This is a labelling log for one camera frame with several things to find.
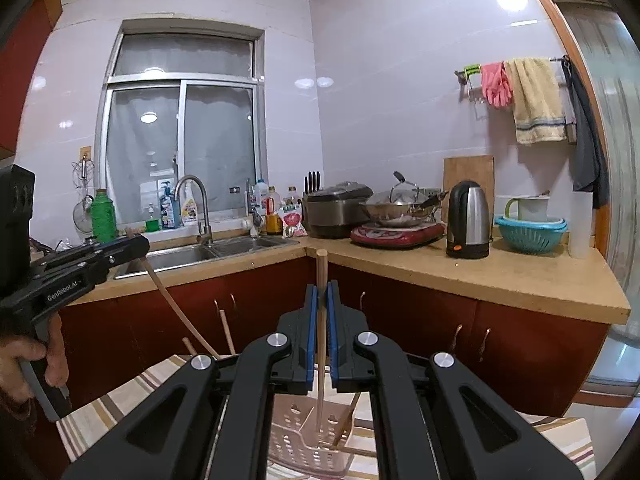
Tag white cleaner bottle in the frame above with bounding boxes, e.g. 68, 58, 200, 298
179, 182, 198, 226

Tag green thermos flask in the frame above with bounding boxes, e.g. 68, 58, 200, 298
90, 189, 118, 245

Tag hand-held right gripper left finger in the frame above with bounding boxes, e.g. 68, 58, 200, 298
62, 284, 321, 480

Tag metal towel rack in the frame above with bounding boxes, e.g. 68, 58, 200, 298
454, 55, 571, 111

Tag knife block with knives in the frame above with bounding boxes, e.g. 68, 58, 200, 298
302, 171, 323, 231

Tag steel electric kettle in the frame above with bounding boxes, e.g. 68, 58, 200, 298
446, 180, 491, 260

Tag red induction cooker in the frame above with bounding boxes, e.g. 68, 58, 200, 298
350, 221, 446, 248

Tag white mug with green handle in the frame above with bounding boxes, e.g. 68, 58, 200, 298
504, 192, 551, 222

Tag wooden cutting board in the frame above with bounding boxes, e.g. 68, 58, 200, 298
442, 155, 496, 226

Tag hanging metal strainer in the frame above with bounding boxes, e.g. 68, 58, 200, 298
71, 156, 96, 235

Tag red wall cabinet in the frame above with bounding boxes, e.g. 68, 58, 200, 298
0, 0, 56, 158

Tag pink rubber gloves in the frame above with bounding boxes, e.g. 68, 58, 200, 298
481, 61, 513, 108

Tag person's left hand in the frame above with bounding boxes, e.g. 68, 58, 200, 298
0, 312, 70, 403

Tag grey rice cooker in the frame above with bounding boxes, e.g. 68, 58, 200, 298
304, 181, 375, 239

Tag blue dish soap bottle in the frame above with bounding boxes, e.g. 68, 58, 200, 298
159, 181, 176, 231

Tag tall steel faucet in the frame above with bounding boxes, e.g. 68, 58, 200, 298
174, 175, 213, 246

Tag red and white snack packet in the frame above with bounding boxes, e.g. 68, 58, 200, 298
277, 202, 307, 239

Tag striped tablecloth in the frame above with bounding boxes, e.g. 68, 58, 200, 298
57, 355, 593, 480

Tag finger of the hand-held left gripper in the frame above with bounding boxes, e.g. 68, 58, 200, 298
31, 234, 152, 281

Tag white plastic container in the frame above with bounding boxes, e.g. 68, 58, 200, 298
567, 190, 593, 260

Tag yellow towel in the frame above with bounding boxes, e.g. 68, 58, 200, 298
505, 57, 568, 146

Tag aluminium frame window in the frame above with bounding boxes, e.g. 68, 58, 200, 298
97, 19, 266, 231

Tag glass door with wooden frame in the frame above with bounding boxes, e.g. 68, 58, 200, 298
522, 0, 640, 401

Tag steel wok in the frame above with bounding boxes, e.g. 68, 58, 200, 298
360, 190, 448, 228

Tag dark grey cloth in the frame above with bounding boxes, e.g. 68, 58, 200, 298
562, 57, 610, 209

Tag cooking oil bottle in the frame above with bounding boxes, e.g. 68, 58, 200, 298
265, 186, 283, 236

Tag teal plastic colander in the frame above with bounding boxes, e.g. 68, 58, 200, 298
495, 215, 569, 255

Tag small steel tap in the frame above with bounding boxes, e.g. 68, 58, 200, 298
242, 177, 266, 237

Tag pink plastic utensil basket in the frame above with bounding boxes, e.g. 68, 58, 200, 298
267, 390, 360, 479

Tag red kitchen base cabinet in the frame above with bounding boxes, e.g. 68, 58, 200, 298
50, 255, 611, 418

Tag stainless steel sink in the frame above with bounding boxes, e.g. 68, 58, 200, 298
114, 235, 301, 281

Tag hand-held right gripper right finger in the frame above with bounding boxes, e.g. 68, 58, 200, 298
325, 280, 584, 480

